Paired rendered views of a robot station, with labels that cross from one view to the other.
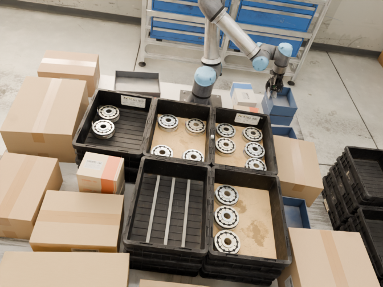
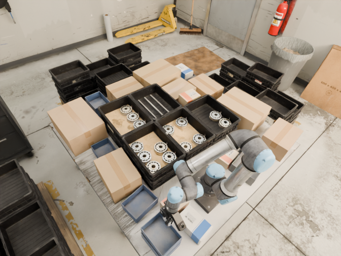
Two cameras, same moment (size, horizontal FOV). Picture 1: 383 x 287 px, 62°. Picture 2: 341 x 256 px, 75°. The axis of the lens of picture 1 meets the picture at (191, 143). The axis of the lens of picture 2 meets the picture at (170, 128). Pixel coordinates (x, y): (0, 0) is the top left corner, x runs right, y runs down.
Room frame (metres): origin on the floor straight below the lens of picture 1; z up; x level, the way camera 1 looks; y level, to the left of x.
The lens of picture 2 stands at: (1.97, -0.72, 2.21)
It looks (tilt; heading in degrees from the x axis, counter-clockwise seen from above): 48 degrees down; 144
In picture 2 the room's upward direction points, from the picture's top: 4 degrees clockwise
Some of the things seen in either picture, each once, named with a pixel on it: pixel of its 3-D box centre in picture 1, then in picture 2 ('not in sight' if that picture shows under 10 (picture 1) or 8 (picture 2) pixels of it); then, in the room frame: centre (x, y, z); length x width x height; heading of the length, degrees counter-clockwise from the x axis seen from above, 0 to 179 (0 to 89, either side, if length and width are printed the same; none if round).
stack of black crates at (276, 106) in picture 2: not in sight; (268, 115); (1.06, 1.41, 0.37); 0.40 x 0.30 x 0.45; 8
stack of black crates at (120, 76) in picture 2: not in sight; (116, 88); (-0.32, 0.05, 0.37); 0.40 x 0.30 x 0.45; 98
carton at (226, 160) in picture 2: not in sight; (226, 157); (1.39, 0.29, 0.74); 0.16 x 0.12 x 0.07; 104
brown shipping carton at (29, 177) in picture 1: (21, 195); (204, 90); (0.66, 0.64, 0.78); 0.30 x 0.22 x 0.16; 6
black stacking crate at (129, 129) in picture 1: (117, 127); (210, 117); (1.07, 0.36, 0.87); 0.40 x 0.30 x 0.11; 5
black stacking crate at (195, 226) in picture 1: (170, 208); (155, 105); (0.69, 0.03, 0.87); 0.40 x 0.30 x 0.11; 5
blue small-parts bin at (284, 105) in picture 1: (280, 100); (161, 234); (1.63, -0.48, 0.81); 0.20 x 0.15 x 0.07; 9
